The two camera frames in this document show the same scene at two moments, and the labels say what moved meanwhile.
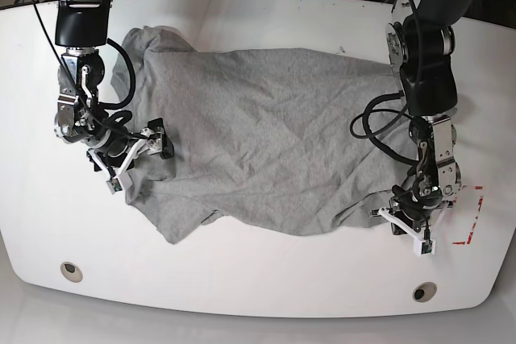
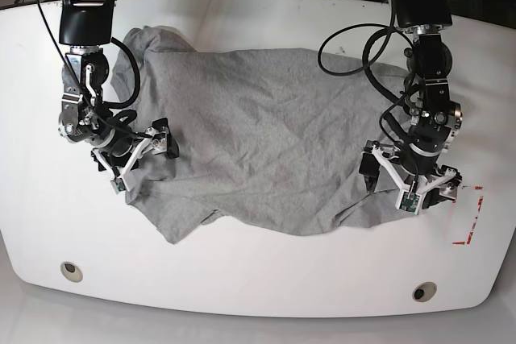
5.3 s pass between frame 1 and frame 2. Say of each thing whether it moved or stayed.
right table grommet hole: stayed
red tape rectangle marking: stayed
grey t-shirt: stayed
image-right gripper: moved
